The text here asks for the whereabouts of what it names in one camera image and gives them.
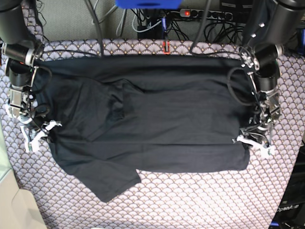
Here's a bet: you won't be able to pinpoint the beige furniture edge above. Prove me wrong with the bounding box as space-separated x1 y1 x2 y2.
0 130 46 229

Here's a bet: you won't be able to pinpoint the grey cables on floor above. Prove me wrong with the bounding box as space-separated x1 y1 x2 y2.
91 0 163 36

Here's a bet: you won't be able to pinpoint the black cable bundle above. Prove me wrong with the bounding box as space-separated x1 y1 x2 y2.
138 9 246 44

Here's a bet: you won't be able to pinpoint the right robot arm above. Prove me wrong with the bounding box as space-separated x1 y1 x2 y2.
0 0 57 147

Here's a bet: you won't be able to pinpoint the dark navy T-shirt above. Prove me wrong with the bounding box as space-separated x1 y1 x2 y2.
34 55 252 202

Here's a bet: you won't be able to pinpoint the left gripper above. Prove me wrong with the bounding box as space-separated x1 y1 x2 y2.
240 119 273 146

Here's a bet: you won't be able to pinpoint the red black table clamp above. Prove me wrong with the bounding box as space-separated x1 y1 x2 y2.
163 40 171 54

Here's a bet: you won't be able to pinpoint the white power strip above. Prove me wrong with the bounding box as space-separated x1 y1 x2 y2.
179 8 234 21

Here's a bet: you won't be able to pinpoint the black OpenArm box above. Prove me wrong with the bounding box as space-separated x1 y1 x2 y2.
269 145 305 229

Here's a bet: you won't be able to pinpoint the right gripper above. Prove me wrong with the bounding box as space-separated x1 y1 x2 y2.
17 113 55 143

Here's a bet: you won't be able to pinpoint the patterned scallop tablecloth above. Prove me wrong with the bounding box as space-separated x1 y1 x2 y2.
0 54 305 229

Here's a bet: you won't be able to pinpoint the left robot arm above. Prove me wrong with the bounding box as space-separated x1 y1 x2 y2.
227 0 305 148

